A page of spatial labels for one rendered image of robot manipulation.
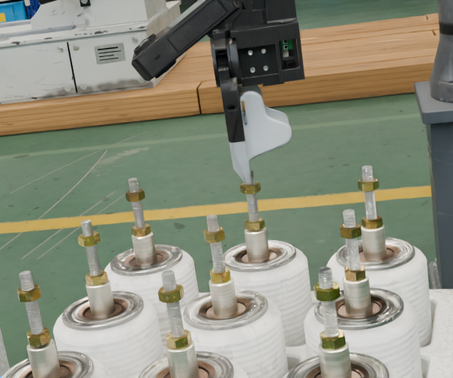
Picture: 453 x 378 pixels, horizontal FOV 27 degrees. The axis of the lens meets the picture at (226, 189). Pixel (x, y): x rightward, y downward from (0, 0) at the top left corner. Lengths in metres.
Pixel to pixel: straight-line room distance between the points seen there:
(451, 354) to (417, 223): 0.83
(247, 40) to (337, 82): 1.82
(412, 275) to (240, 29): 0.27
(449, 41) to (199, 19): 0.49
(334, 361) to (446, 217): 0.64
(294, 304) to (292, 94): 1.79
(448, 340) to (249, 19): 0.35
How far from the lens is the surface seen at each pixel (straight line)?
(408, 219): 1.72
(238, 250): 0.96
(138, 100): 2.75
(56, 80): 2.88
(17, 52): 2.90
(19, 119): 2.86
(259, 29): 0.85
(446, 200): 1.29
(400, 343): 0.79
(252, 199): 0.92
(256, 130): 0.88
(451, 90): 1.26
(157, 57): 0.87
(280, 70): 0.86
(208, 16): 0.86
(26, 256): 1.82
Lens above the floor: 0.60
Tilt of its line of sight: 17 degrees down
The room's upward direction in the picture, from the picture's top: 8 degrees counter-clockwise
